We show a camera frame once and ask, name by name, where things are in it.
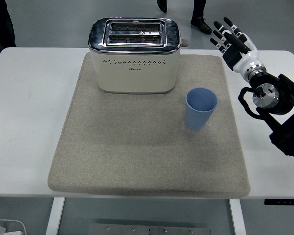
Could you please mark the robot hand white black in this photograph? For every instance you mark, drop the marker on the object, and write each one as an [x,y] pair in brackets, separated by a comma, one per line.
[245,61]

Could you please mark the blue plastic cup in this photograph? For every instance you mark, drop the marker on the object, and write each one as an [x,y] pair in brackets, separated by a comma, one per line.
[198,115]

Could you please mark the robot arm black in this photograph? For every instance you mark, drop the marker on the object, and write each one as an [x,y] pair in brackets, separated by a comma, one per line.
[284,102]

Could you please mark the person's leg with dark shoe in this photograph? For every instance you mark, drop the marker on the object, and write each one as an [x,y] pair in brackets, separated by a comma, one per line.
[162,5]
[199,19]

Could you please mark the white chrome toaster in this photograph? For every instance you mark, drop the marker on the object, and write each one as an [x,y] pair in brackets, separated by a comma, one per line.
[134,73]

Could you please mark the black table control panel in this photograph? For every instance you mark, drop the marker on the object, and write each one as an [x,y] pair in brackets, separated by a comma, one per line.
[284,202]

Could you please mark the beige felt mat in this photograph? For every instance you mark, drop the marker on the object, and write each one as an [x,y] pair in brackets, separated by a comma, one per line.
[127,151]

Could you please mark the white table leg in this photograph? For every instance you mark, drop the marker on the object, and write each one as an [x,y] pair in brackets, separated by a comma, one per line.
[54,215]
[237,218]

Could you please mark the person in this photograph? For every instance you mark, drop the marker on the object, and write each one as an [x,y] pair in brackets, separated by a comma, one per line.
[1,31]

